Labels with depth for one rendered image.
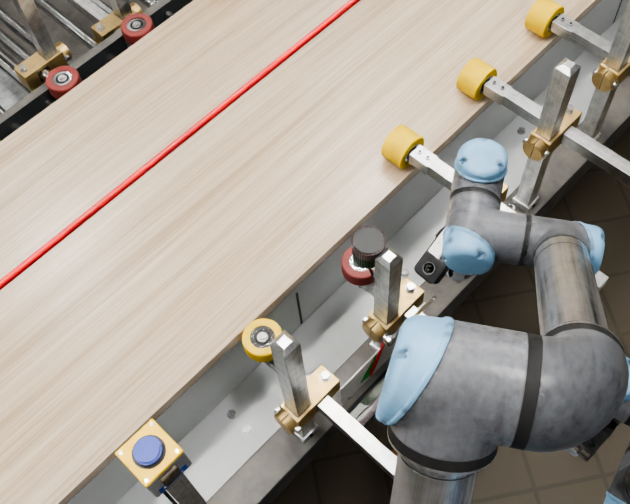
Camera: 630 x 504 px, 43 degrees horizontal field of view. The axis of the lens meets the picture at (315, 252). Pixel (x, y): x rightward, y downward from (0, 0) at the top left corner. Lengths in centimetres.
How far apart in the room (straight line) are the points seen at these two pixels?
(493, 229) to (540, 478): 138
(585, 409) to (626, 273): 196
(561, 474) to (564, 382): 166
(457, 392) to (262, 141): 111
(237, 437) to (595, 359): 109
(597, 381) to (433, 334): 16
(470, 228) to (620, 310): 158
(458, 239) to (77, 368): 81
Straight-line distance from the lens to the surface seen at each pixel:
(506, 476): 241
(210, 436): 179
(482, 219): 115
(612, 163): 174
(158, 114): 188
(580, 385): 80
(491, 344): 79
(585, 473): 246
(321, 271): 175
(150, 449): 116
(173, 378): 155
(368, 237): 140
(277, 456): 168
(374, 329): 158
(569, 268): 104
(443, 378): 78
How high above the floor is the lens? 231
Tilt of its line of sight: 60 degrees down
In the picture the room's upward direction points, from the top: 6 degrees counter-clockwise
